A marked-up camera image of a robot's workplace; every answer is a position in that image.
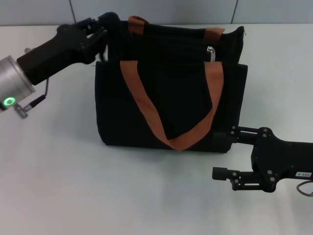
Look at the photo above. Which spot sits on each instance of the silver zipper pull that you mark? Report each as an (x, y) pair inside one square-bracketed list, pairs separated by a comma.
[(212, 55)]

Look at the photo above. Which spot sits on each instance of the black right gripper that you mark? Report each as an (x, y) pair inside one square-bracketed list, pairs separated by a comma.
[(288, 161)]

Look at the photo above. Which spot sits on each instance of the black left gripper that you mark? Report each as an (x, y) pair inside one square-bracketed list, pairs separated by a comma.
[(56, 54)]

